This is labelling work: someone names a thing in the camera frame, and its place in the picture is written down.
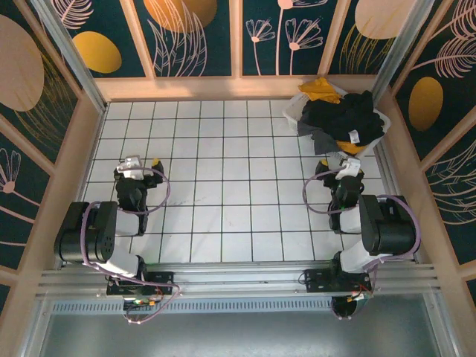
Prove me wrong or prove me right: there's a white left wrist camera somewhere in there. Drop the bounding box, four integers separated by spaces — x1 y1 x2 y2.
113 155 144 180

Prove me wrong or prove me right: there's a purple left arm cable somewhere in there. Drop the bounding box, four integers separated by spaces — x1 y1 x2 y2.
82 167 183 325

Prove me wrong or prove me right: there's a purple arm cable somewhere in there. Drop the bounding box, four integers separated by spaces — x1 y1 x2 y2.
82 167 183 325
302 167 423 321

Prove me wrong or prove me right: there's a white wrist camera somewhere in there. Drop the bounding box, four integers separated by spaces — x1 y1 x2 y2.
113 155 144 180
338 157 364 180

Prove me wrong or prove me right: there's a grey metal sheet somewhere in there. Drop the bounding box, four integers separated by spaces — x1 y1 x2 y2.
20 293 460 357

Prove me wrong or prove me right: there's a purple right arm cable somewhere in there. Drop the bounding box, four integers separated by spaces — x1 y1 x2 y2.
302 167 423 321

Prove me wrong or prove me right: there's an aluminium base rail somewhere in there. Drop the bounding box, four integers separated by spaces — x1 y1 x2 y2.
36 261 440 298

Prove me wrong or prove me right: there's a black t-shirt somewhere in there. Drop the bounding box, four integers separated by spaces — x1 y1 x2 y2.
299 90 386 148

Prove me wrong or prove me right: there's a grey slotted cable duct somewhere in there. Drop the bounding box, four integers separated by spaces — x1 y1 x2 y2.
51 300 335 314

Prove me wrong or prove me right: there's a white plastic laundry basket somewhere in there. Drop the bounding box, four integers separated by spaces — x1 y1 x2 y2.
282 83 392 160

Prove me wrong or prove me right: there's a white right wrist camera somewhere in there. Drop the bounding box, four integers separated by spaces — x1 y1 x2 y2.
338 157 364 180

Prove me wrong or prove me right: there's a yellow t-shirt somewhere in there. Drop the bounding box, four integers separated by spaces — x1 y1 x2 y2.
298 77 368 155

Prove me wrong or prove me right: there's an aluminium frame post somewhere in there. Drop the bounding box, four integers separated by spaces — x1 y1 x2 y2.
370 0 435 100
30 0 109 112

